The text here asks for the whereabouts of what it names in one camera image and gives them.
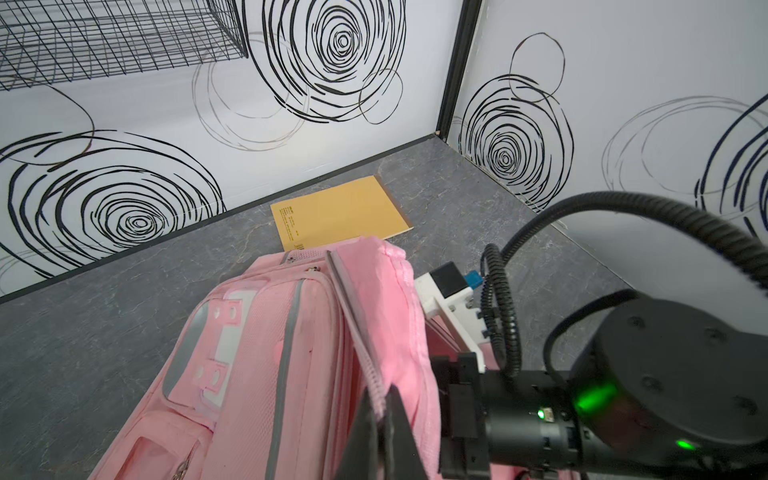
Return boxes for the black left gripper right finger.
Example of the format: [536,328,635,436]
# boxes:
[383,385,428,480]

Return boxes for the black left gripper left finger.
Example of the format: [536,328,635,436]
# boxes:
[334,390,379,480]

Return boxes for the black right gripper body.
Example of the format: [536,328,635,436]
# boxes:
[431,354,582,479]

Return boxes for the pink student backpack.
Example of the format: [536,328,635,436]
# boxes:
[92,237,441,479]

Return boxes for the yellow padded envelope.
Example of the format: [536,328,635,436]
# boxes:
[271,176,412,251]

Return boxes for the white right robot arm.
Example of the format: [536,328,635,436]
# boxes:
[432,292,767,479]

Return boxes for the black wire wall basket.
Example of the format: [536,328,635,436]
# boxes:
[1,0,247,91]

